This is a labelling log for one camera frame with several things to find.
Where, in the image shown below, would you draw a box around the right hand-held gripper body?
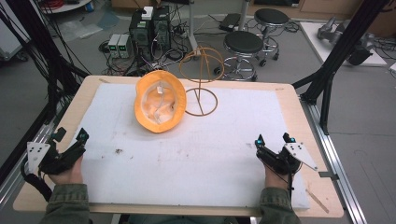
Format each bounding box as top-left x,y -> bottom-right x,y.
255,142 -> 318,176

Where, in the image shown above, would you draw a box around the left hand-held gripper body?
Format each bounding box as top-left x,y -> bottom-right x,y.
26,142 -> 87,175

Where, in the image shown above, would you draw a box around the orange bucket hat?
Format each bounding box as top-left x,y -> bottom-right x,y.
134,69 -> 188,134

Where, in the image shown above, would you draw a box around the person's right hand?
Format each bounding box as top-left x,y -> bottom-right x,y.
263,161 -> 292,191

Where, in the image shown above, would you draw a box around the person's left hand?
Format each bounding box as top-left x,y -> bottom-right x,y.
48,154 -> 85,187

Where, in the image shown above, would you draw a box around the thin wooden stick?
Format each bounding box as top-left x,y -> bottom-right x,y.
304,188 -> 331,215

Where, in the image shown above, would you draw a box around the white foam mat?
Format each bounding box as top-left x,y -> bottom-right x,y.
69,81 -> 311,210

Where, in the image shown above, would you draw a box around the grey power supply unit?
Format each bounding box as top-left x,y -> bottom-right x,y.
118,33 -> 134,59
107,33 -> 121,59

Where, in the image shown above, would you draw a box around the white floor board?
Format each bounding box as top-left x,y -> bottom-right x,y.
299,21 -> 389,68

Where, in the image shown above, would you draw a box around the black round stool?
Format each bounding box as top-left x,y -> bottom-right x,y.
222,30 -> 265,83
253,7 -> 290,62

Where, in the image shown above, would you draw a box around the black computer tower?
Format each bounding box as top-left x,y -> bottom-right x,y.
151,6 -> 172,52
128,8 -> 154,63

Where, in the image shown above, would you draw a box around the flat black device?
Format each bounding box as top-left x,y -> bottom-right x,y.
218,12 -> 243,33

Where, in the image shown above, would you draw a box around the white round table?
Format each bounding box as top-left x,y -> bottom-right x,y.
39,0 -> 93,15

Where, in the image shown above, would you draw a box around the white box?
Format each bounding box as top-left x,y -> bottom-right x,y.
141,6 -> 155,21

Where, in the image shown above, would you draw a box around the aluminium rail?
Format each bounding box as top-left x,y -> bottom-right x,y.
299,94 -> 369,224
0,101 -> 70,210

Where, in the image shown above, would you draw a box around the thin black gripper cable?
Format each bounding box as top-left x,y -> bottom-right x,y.
265,161 -> 304,201

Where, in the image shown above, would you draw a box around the thick black gripper cable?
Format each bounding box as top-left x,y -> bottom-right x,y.
20,155 -> 54,203

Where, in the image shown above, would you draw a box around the grey metal bracket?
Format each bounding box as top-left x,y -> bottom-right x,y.
318,170 -> 340,182

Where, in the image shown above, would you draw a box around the copper wire stand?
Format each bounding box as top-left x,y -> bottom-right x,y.
178,46 -> 226,118

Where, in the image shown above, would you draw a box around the black cable bundle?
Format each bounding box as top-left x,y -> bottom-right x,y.
0,0 -> 92,125

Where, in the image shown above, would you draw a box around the black metal frame stand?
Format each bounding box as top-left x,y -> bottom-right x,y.
291,0 -> 391,136

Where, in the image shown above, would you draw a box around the grey metal post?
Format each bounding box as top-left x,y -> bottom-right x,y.
186,0 -> 201,53
237,0 -> 252,32

